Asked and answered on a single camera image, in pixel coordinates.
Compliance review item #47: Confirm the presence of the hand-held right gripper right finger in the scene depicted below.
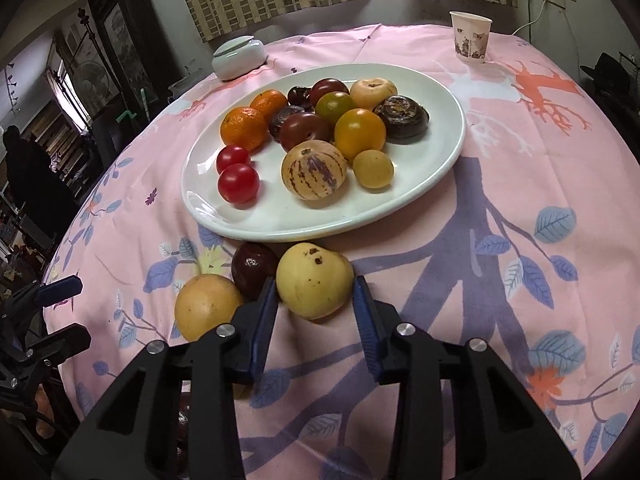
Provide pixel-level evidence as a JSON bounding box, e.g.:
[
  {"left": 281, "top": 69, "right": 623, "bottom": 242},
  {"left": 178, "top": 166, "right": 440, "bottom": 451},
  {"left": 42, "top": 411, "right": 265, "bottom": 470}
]
[{"left": 352, "top": 276, "right": 581, "bottom": 480}]

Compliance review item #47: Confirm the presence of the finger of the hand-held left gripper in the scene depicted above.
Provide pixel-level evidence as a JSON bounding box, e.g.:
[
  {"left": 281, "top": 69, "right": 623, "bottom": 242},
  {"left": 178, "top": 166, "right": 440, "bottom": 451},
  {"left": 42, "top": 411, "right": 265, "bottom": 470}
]
[
  {"left": 15, "top": 324, "right": 93, "bottom": 361},
  {"left": 0, "top": 275, "right": 83, "bottom": 321}
]

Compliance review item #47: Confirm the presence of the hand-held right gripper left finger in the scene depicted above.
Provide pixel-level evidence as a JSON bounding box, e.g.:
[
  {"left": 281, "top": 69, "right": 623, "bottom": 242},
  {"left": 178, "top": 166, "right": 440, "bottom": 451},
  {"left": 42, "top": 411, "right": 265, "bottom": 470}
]
[{"left": 52, "top": 276, "right": 279, "bottom": 480}]

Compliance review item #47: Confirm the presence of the spotted yellow pear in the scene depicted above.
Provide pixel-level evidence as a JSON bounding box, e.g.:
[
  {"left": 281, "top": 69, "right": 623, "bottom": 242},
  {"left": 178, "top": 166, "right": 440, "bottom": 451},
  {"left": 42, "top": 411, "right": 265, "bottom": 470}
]
[{"left": 276, "top": 242, "right": 355, "bottom": 321}]

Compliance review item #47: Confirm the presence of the red tomato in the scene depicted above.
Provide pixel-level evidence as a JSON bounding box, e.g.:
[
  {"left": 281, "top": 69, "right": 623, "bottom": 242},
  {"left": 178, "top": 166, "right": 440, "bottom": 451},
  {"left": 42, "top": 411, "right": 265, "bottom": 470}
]
[
  {"left": 216, "top": 145, "right": 252, "bottom": 173},
  {"left": 217, "top": 163, "right": 261, "bottom": 205}
]

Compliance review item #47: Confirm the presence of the small yellow round fruit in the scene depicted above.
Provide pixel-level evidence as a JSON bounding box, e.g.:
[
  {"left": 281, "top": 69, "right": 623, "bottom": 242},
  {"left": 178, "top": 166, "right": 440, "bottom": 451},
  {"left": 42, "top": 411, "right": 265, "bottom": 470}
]
[{"left": 352, "top": 149, "right": 395, "bottom": 190}]

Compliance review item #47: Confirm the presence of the white oval plate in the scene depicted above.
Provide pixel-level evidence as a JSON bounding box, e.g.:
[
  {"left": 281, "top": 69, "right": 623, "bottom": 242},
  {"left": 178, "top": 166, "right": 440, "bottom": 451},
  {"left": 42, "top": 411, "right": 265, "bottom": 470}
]
[{"left": 180, "top": 63, "right": 467, "bottom": 242}]

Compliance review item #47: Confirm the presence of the striped pepino melon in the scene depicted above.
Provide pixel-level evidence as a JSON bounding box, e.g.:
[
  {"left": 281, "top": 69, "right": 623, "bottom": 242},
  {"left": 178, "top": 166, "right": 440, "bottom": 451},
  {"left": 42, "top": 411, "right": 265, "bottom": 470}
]
[{"left": 281, "top": 141, "right": 348, "bottom": 202}]

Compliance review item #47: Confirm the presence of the orange yellow tomato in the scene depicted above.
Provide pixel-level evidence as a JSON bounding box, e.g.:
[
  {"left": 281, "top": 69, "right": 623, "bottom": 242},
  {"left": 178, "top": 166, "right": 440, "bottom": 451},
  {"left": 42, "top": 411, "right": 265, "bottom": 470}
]
[{"left": 334, "top": 108, "right": 387, "bottom": 162}]

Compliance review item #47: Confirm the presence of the mandarin orange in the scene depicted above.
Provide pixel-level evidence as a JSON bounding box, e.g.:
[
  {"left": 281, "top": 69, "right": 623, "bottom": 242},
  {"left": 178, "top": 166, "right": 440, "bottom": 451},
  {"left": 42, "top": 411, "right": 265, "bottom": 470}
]
[
  {"left": 220, "top": 106, "right": 268, "bottom": 153},
  {"left": 249, "top": 89, "right": 290, "bottom": 121}
]

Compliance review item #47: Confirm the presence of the large dark red plum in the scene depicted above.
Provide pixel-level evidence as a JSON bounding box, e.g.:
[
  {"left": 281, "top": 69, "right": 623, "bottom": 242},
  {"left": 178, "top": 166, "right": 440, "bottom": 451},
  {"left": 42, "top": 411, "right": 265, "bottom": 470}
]
[{"left": 279, "top": 112, "right": 335, "bottom": 153}]

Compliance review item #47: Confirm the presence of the dark brown mangosteen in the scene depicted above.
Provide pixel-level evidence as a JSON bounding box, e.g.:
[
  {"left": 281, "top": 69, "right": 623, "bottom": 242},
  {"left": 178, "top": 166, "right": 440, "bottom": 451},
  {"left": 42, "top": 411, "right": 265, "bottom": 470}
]
[{"left": 372, "top": 95, "right": 431, "bottom": 140}]

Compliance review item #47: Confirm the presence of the yellow green tomato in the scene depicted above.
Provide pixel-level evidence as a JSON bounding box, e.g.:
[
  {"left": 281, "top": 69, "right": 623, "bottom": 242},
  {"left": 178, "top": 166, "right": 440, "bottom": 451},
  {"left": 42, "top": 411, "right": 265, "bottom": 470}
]
[{"left": 315, "top": 91, "right": 357, "bottom": 128}]

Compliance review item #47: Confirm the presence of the large yellow round fruit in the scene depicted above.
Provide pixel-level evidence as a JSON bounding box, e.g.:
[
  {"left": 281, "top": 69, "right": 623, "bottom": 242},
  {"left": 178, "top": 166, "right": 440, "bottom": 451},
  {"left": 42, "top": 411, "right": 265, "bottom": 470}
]
[{"left": 174, "top": 274, "right": 246, "bottom": 343}]

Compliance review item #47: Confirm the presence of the shiny dark red plum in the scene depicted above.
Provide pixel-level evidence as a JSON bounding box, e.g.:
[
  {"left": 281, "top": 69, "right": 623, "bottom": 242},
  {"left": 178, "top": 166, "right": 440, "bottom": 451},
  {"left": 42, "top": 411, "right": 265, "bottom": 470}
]
[{"left": 175, "top": 392, "right": 193, "bottom": 466}]

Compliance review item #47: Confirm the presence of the dark hanging cloth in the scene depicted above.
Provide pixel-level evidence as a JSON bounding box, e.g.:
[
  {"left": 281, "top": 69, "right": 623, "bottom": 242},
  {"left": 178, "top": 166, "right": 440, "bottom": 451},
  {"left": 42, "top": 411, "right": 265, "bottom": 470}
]
[{"left": 0, "top": 125, "right": 56, "bottom": 216}]

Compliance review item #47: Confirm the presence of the pink floral tablecloth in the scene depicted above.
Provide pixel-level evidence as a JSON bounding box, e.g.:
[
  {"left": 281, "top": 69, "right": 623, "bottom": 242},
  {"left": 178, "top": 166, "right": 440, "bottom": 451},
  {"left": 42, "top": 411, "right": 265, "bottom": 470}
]
[{"left": 42, "top": 24, "right": 640, "bottom": 480}]

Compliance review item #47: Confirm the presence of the wooden bookshelf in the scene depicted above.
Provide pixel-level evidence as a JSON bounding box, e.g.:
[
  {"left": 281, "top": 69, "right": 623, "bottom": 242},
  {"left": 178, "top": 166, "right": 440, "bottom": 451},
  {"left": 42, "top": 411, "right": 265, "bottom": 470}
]
[{"left": 20, "top": 100, "right": 91, "bottom": 186}]

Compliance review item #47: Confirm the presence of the dark purple dented fruit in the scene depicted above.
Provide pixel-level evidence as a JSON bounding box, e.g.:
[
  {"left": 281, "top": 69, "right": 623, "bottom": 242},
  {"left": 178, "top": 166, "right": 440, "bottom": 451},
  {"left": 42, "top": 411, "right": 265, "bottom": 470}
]
[{"left": 268, "top": 105, "right": 301, "bottom": 142}]

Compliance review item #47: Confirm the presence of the standing fan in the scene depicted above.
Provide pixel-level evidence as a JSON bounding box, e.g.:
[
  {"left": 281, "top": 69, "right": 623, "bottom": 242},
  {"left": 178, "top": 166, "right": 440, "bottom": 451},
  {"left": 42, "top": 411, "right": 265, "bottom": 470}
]
[{"left": 75, "top": 60, "right": 110, "bottom": 106}]

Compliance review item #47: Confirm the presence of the pale yellow round fruit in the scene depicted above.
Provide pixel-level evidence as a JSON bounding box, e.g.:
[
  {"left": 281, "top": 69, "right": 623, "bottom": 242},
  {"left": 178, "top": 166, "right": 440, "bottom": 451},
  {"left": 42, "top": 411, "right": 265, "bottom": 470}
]
[{"left": 349, "top": 77, "right": 399, "bottom": 111}]

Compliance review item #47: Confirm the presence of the pale green lidded ceramic jar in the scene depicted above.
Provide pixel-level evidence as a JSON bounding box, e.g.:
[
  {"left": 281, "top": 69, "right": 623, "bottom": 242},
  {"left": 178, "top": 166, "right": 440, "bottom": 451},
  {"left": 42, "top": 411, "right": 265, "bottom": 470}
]
[{"left": 211, "top": 35, "right": 266, "bottom": 82}]

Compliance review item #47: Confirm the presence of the printed paper cup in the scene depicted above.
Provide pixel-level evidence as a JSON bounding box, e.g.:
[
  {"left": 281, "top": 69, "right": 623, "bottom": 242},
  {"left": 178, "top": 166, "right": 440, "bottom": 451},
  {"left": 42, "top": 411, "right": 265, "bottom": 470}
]
[{"left": 449, "top": 11, "right": 493, "bottom": 64}]

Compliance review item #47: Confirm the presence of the black hat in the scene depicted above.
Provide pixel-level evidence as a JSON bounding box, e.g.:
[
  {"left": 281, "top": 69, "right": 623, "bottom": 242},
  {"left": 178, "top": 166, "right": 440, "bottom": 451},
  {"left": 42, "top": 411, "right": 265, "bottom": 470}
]
[{"left": 580, "top": 52, "right": 633, "bottom": 96}]

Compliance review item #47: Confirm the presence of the white power cable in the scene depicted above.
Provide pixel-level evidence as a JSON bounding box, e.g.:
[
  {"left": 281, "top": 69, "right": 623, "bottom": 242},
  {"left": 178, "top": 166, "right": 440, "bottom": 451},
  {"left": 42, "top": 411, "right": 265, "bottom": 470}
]
[{"left": 514, "top": 0, "right": 548, "bottom": 37}]

